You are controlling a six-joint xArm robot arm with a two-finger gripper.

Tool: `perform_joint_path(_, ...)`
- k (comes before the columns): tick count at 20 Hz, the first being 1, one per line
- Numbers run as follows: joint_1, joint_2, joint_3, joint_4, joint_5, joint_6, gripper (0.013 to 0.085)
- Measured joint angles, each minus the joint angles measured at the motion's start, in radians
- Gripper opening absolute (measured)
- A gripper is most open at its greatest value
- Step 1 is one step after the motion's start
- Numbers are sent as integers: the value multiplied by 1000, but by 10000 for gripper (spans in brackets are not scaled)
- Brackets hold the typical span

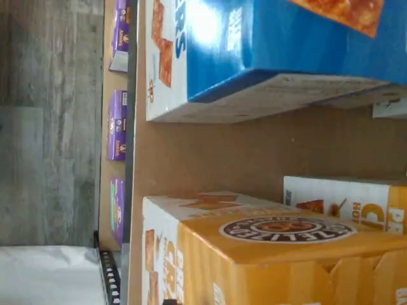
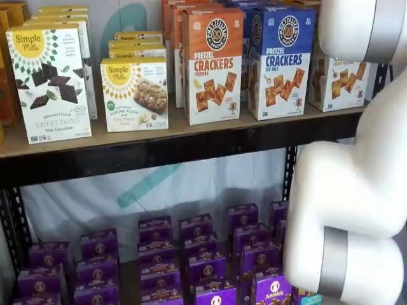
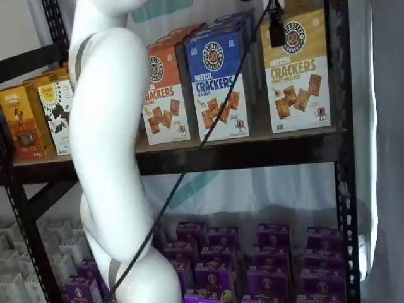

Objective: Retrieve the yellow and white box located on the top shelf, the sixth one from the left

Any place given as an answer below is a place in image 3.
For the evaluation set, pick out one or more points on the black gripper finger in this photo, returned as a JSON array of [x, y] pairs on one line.
[[277, 31]]

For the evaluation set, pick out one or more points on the yellow honey mustard crackers box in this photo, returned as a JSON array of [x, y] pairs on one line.
[[303, 6], [296, 88]]

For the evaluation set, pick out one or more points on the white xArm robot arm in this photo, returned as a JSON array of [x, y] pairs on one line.
[[104, 126]]

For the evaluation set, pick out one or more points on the blue sea salt crackers box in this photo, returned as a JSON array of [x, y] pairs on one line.
[[257, 47], [214, 57], [249, 63]]

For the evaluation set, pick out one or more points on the orange cheddar crackers box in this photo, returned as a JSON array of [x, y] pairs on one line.
[[176, 39], [167, 110], [186, 30]]

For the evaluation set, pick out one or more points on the wooden shelf board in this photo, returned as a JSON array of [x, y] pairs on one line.
[[262, 135]]

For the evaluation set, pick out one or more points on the black metal shelf rack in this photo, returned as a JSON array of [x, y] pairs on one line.
[[221, 161]]

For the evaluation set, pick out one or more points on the purple Annie's snack box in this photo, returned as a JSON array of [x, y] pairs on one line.
[[214, 277], [186, 279], [90, 271], [181, 252], [223, 236], [274, 236], [271, 260], [268, 281], [217, 257], [325, 238], [322, 287], [210, 296], [323, 259], [82, 290], [191, 232], [263, 299]]

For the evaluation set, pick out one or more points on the orange brown snack box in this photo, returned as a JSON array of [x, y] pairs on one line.
[[19, 126], [55, 74], [34, 82]]

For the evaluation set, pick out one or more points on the Simple Mills sweet thins box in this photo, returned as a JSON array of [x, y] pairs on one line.
[[57, 126]]

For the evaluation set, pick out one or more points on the white carton box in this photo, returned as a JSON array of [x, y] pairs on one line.
[[12, 290], [63, 268], [52, 243], [9, 262]]

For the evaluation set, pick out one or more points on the grey white side curtain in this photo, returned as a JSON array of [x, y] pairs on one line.
[[385, 126]]

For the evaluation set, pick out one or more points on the white backdrop sheet teal logo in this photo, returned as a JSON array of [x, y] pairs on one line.
[[252, 189]]

